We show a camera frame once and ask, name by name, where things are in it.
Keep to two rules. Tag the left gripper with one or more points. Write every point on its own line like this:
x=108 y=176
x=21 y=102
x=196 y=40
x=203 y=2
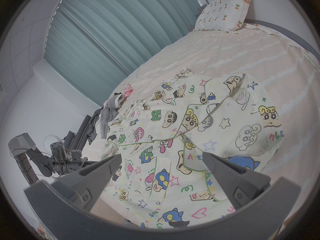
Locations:
x=75 y=166

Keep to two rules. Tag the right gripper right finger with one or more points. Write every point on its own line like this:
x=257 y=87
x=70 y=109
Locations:
x=232 y=179

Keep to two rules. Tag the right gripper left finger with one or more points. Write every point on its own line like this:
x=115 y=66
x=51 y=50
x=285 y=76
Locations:
x=97 y=179

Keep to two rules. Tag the white printed pyjama top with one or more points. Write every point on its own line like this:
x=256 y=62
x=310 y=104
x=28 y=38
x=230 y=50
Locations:
x=195 y=124

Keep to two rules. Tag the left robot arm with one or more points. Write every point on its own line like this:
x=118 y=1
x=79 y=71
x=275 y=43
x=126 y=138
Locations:
x=21 y=144

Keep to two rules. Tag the dark grey garment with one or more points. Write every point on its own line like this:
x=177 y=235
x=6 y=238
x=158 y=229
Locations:
x=93 y=129

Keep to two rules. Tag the grey and white garment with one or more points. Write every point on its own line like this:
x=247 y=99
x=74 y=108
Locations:
x=110 y=116

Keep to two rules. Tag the pale pink garment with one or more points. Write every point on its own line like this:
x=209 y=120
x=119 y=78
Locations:
x=108 y=102

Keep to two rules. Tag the salmon pink garment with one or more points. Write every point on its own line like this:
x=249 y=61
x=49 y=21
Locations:
x=128 y=90

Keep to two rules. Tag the bed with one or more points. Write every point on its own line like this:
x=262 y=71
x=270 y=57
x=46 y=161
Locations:
x=250 y=56

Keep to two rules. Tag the blue-green curtain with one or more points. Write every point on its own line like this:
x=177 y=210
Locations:
x=112 y=34

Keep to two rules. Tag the white printed pillow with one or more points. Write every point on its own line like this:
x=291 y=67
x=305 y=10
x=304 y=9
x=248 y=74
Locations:
x=222 y=11

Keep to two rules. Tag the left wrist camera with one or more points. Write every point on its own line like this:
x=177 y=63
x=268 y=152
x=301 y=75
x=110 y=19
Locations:
x=76 y=154

